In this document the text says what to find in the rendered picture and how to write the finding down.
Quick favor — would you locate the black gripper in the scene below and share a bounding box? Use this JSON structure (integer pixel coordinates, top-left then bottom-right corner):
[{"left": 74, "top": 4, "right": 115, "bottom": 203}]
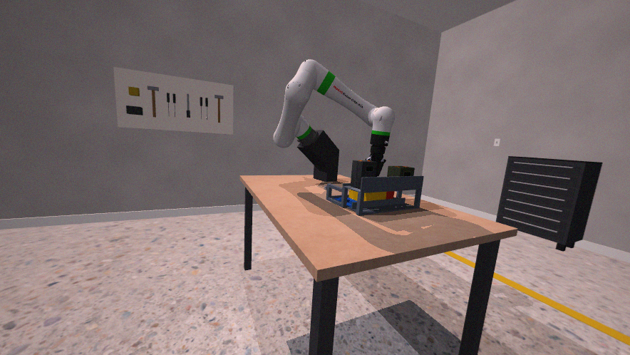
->
[{"left": 366, "top": 145, "right": 386, "bottom": 177}]

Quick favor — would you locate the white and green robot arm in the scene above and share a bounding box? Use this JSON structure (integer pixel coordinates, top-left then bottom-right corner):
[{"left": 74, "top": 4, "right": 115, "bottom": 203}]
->
[{"left": 273, "top": 59, "right": 395, "bottom": 148}]

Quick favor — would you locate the yellow bin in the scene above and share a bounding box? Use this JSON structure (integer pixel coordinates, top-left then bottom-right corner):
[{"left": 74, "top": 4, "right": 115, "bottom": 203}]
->
[{"left": 349, "top": 190, "right": 386, "bottom": 201}]

